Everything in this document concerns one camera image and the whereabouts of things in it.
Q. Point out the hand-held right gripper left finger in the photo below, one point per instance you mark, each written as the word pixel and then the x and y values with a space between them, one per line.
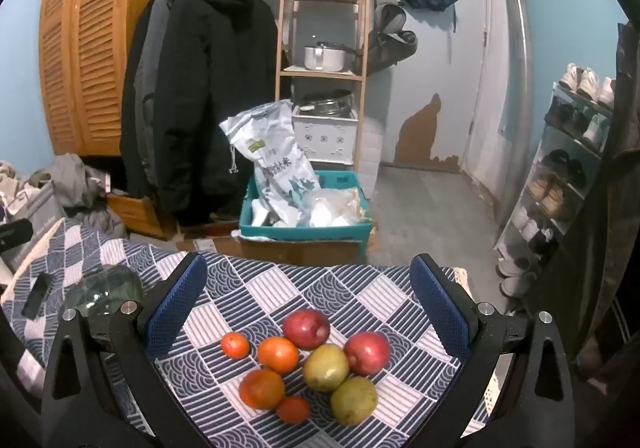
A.
pixel 175 308

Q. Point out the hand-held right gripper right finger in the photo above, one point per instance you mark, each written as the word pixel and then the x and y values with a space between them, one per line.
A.
pixel 440 303

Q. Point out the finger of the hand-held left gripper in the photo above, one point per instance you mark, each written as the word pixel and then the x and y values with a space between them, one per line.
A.
pixel 15 233

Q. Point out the small tangerine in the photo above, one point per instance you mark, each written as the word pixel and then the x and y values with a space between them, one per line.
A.
pixel 293 409
pixel 235 345

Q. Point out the red apple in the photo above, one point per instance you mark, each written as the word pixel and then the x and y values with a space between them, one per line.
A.
pixel 306 328
pixel 366 353

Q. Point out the orange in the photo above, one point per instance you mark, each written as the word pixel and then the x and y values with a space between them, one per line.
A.
pixel 261 388
pixel 278 354

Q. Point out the yellow-green pear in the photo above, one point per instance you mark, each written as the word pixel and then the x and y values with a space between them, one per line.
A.
pixel 353 400
pixel 325 368

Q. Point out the grey fabric storage bag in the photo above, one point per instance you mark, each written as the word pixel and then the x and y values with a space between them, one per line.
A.
pixel 30 213

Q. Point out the black phone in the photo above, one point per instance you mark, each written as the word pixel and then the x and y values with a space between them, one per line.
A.
pixel 37 295

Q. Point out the grey slippers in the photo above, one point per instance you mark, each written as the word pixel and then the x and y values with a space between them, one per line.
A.
pixel 515 273

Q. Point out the grey clothes pile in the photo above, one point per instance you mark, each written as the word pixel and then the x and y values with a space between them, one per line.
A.
pixel 80 183

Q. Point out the wooden drawer box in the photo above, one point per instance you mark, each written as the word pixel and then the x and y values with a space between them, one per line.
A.
pixel 140 215

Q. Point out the white shoes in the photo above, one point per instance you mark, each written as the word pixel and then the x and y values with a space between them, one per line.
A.
pixel 525 223

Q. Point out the blue white patterned tablecloth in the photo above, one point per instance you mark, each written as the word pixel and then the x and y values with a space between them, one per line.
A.
pixel 300 288

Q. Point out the brown cardboard box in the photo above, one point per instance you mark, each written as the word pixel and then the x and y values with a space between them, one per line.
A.
pixel 300 250

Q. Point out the clear plastic bag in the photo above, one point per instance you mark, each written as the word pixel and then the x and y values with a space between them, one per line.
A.
pixel 332 208

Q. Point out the teal plastic crate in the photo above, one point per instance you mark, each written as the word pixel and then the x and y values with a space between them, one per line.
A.
pixel 310 232

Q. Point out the tan shoes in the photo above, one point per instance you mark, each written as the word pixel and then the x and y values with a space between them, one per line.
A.
pixel 550 195

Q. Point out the white printed rice bag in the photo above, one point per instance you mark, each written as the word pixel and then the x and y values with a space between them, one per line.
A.
pixel 272 158

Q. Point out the black shoes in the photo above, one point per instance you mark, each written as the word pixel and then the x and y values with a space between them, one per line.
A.
pixel 565 168

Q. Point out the white shoe rack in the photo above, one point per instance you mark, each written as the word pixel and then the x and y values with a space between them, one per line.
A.
pixel 545 148

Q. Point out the grey hanging jacket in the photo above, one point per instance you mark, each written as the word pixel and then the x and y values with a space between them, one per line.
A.
pixel 145 93

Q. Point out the white lattice basket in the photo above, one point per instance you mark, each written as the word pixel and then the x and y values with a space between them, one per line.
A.
pixel 325 138

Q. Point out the wooden louvered wardrobe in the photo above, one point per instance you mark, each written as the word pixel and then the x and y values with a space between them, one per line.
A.
pixel 85 43

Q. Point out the black hooded coat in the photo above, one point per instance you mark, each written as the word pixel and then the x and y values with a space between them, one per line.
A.
pixel 210 93

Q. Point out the pale blue door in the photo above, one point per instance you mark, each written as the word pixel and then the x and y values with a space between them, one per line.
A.
pixel 440 78

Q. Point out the steel pot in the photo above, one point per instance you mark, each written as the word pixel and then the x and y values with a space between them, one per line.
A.
pixel 327 103

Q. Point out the white green sneaker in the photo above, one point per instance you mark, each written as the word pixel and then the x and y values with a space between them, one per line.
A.
pixel 595 128

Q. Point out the wooden shelf rack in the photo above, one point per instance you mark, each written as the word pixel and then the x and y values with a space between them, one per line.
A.
pixel 320 78

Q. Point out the grey hanging bag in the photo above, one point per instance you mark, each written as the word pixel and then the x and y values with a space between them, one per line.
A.
pixel 392 35

